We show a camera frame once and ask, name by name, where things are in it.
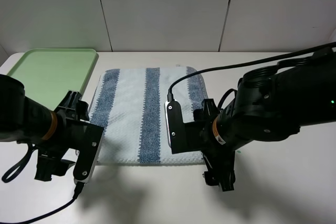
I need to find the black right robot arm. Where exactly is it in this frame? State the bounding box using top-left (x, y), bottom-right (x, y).
top-left (191, 46), bottom-right (335, 191)

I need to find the black left camera cable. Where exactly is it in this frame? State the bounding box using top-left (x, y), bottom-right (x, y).
top-left (0, 182), bottom-right (85, 224)

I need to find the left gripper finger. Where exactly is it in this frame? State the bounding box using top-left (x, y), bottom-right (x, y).
top-left (56, 90), bottom-right (89, 121)
top-left (34, 156), bottom-right (74, 181)

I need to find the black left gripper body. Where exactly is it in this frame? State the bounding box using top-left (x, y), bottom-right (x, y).
top-left (38, 113), bottom-right (97, 159)

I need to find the black right camera cable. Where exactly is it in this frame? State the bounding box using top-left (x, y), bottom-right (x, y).
top-left (167, 41), bottom-right (336, 102)

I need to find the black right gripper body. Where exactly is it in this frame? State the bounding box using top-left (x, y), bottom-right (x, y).
top-left (183, 108), bottom-right (237, 167)

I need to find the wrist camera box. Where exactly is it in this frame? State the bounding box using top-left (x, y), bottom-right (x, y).
top-left (165, 100), bottom-right (187, 154)
top-left (73, 125), bottom-right (104, 183)

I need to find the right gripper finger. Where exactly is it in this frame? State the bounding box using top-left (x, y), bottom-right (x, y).
top-left (193, 99), bottom-right (220, 121)
top-left (203, 155), bottom-right (235, 191)

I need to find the green plastic tray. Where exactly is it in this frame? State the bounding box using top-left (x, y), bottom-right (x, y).
top-left (7, 48), bottom-right (98, 110)

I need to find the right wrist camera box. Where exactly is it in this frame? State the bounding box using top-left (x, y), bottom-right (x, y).
top-left (165, 100), bottom-right (187, 154)

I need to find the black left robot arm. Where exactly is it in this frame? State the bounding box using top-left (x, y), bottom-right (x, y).
top-left (1, 75), bottom-right (103, 183)

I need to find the black camera cable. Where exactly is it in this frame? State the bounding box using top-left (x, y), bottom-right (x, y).
top-left (0, 182), bottom-right (85, 224)
top-left (167, 41), bottom-right (336, 102)

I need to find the blue white striped towel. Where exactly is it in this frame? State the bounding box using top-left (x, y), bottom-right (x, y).
top-left (89, 66), bottom-right (207, 165)

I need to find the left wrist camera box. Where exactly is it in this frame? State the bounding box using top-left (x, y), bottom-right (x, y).
top-left (73, 125), bottom-right (104, 183)

